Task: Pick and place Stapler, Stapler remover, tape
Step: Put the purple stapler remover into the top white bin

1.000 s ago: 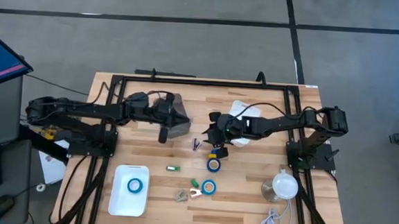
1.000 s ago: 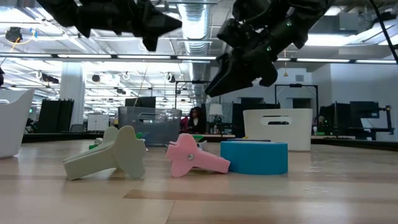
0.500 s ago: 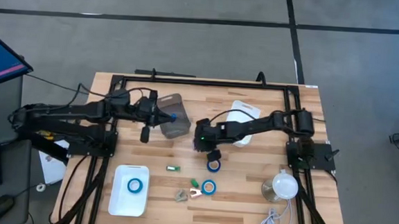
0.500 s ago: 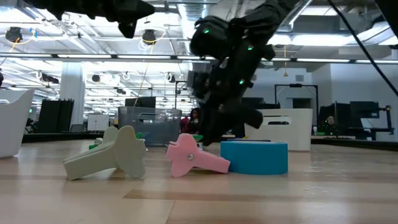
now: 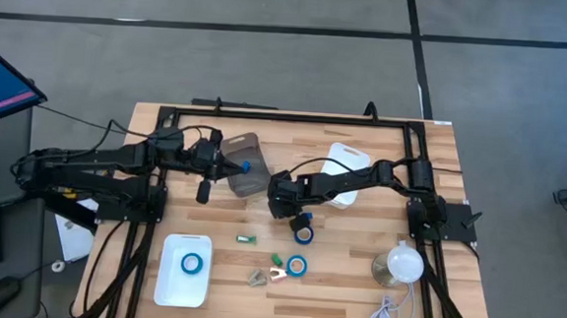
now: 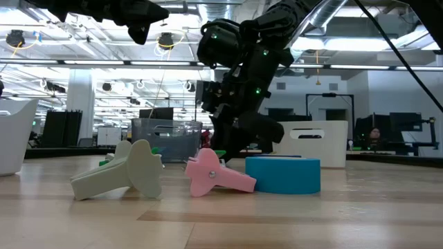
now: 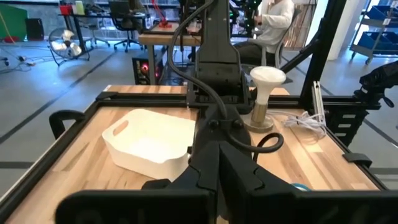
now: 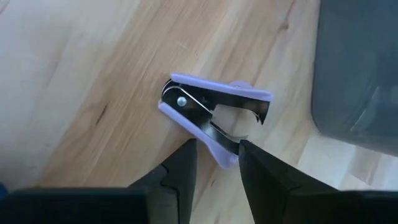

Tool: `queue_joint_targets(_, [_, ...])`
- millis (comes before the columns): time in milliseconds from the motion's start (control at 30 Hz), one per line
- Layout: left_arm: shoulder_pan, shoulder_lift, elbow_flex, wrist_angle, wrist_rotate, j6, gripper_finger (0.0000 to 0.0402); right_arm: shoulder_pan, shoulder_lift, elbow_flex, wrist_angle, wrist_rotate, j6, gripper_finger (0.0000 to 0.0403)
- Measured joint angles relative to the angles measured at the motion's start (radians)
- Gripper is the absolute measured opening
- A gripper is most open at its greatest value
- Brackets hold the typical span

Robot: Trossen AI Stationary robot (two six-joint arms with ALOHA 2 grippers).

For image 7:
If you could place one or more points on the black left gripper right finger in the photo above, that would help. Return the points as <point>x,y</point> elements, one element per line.
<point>239,174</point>

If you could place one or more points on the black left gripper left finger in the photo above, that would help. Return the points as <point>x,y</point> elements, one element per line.
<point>199,168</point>

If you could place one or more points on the blue tape roll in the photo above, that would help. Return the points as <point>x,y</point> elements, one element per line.
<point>301,186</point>

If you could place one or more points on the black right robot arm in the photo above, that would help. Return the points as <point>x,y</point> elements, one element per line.
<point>217,46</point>

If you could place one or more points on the small white plastic bin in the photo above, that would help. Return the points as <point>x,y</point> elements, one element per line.
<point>149,146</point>

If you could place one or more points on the white mushroom-shaped lamp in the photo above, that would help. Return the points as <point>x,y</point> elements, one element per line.
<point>267,77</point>

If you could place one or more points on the black computer tower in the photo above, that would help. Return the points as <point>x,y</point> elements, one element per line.
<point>140,73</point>

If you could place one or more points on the wooden desk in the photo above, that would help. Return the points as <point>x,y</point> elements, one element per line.
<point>161,39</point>

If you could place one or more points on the person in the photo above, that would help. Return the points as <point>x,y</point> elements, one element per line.
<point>273,28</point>

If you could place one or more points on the red desk object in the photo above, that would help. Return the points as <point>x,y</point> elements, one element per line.
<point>164,24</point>

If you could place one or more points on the black table clamp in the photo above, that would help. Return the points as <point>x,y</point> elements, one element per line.
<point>357,158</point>
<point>56,119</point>

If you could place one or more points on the black office chair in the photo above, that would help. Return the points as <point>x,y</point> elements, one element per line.
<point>124,21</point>

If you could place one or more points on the black floor fan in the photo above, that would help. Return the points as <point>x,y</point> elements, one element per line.
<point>66,45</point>

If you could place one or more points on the blue bin cart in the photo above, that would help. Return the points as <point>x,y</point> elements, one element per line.
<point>376,40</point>

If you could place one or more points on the black box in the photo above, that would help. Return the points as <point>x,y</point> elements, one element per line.
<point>35,29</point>

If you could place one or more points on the green panel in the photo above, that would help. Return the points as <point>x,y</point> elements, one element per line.
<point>12,21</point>

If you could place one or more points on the silver aluminium bracket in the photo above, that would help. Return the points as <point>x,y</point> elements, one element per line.
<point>317,99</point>

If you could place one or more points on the black camera stand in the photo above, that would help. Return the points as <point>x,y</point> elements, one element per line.
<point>379,81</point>

